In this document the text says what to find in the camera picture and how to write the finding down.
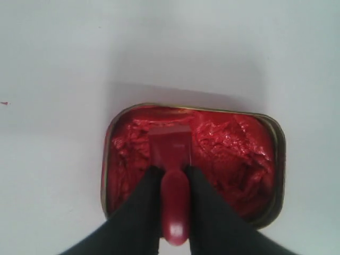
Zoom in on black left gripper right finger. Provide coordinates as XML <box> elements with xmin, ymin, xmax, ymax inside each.
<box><xmin>185</xmin><ymin>166</ymin><xmax>287</xmax><ymax>254</ymax></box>

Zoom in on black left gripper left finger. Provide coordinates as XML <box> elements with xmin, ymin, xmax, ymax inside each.
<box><xmin>63</xmin><ymin>167</ymin><xmax>164</xmax><ymax>254</ymax></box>

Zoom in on red rubber stamp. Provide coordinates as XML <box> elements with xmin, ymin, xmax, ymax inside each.
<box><xmin>148</xmin><ymin>125</ymin><xmax>192</xmax><ymax>246</ymax></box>

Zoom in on red ink paste tin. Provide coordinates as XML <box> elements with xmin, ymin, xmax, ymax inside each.
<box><xmin>100</xmin><ymin>103</ymin><xmax>286</xmax><ymax>228</ymax></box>

